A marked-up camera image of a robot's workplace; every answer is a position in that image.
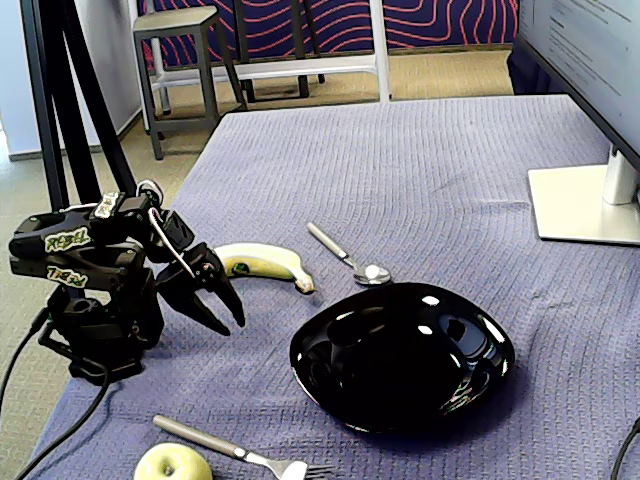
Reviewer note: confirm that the black chair legs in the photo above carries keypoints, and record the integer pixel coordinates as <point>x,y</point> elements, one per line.
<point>300,50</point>

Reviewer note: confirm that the white metal table frame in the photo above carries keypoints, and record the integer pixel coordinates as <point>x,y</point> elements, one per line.
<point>380,50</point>

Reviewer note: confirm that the glossy black bowl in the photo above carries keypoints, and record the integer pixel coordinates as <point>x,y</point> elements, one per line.
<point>400,360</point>

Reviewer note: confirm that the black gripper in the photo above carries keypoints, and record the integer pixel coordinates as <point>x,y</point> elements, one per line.
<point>192,280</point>

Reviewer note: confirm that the yellow banana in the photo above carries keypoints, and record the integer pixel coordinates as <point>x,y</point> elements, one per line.
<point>270,260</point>

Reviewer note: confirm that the black tripod legs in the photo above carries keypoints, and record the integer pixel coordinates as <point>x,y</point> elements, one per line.
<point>55,125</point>

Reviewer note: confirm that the green apple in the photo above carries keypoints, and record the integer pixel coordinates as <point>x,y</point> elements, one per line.
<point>170,465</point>

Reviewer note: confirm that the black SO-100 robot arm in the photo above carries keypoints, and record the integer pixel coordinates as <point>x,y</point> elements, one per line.
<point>75,280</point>

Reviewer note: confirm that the computer monitor silver stand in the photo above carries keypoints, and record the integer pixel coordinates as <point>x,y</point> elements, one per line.
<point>575,50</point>

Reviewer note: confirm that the blue-grey woven table cloth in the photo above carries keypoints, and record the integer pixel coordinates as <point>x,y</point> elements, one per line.
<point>400,175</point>

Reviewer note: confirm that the grey metal stool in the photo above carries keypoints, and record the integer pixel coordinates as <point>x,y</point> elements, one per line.
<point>175,22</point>

